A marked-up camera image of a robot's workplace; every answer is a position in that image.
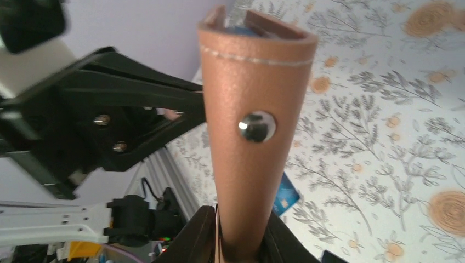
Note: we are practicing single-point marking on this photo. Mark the blue VIP card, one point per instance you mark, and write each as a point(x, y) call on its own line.
point(287, 196)

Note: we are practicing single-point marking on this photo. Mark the aluminium rail frame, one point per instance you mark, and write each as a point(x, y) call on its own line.
point(157, 173)

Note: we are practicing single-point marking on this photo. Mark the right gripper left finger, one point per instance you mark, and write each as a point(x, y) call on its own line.
point(195, 242)

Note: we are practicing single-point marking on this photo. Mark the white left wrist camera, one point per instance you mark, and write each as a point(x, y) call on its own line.
point(21, 71)

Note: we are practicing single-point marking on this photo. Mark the brown leather card holder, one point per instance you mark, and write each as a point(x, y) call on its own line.
point(253, 89)

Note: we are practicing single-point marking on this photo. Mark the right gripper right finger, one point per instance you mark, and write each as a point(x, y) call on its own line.
point(280, 245)

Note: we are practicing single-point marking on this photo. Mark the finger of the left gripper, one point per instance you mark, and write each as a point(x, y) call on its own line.
point(108, 78)
point(129, 139)

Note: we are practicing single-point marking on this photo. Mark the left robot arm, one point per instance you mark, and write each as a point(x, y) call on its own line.
point(22, 226)

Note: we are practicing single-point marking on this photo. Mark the floral table mat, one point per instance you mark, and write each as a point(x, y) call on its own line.
point(377, 155)

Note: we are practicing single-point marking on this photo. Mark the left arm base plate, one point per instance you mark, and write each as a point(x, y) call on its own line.
point(138, 220)

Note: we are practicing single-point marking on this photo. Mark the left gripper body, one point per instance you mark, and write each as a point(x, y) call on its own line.
point(52, 137)

